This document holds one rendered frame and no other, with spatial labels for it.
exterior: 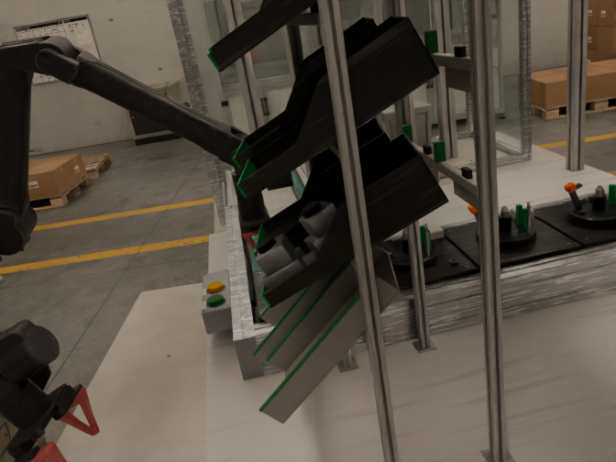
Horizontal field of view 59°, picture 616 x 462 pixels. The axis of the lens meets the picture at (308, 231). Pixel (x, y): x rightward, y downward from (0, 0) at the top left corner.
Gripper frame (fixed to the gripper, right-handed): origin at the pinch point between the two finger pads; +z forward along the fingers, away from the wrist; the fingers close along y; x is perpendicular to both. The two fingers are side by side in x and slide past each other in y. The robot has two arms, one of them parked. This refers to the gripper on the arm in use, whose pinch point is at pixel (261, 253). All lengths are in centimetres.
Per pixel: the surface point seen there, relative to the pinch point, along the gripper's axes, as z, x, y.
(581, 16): -33, -119, 60
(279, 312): 4.2, -0.7, -20.5
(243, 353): 14.0, 8.2, -16.6
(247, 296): 10.6, 5.4, 1.3
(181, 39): -46, 10, 82
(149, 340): 20.8, 31.7, 9.4
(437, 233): 8.0, -44.5, 7.1
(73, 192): 101, 186, 523
